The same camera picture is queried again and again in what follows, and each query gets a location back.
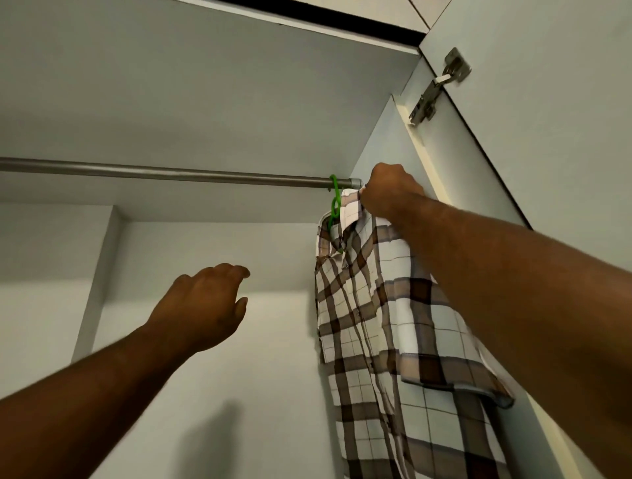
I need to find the white wooden wardrobe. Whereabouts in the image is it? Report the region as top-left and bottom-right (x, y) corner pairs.
(0, 0), (632, 479)

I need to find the metal wardrobe hanging rail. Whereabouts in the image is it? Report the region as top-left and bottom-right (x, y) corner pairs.
(0, 156), (339, 191)

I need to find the metal door hinge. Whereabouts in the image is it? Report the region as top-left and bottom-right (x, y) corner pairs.
(407, 46), (473, 128)

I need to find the person's left hand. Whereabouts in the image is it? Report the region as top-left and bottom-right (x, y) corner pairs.
(145, 263), (252, 357)

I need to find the brown white plaid shirt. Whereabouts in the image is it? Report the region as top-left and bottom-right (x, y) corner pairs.
(314, 188), (517, 479)

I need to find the person's right hand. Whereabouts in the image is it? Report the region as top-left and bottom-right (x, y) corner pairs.
(357, 163), (432, 224)

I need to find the person's left forearm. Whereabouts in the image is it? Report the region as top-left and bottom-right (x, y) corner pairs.
(0, 326), (191, 479)

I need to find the green plastic hanger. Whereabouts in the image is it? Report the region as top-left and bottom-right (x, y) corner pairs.
(325, 174), (346, 226)

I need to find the person's right forearm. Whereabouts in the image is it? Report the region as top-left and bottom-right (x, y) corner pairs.
(393, 197), (632, 479)

